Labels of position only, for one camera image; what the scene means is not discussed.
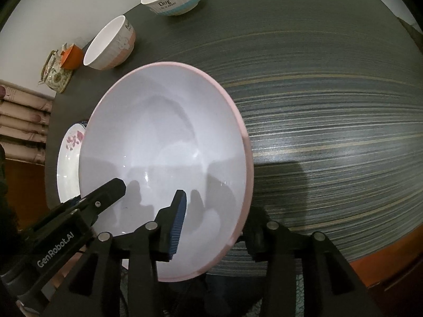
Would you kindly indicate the beige patterned curtain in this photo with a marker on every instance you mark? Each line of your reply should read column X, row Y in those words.
column 23, row 122

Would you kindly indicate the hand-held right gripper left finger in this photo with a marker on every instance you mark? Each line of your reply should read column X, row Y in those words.
column 178, row 219

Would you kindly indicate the large pink bowl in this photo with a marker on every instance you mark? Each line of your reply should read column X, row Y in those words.
column 158, row 132

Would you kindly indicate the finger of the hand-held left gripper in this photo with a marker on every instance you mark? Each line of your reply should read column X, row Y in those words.
column 105, row 193

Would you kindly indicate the floral ceramic teapot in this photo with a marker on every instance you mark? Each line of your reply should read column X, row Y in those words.
column 58, row 77

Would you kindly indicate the white plate with pink flowers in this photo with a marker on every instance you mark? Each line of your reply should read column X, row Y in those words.
column 67, row 171

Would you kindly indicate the orange lidded teacup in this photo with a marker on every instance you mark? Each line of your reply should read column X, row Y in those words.
column 74, row 57

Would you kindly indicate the white bowl with peach band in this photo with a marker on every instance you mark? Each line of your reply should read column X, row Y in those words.
column 105, row 43

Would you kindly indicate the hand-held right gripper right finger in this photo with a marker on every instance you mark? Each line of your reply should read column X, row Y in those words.
column 264, row 242

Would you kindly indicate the brown wooden cabinet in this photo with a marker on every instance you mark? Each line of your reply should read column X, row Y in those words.
column 29, row 188

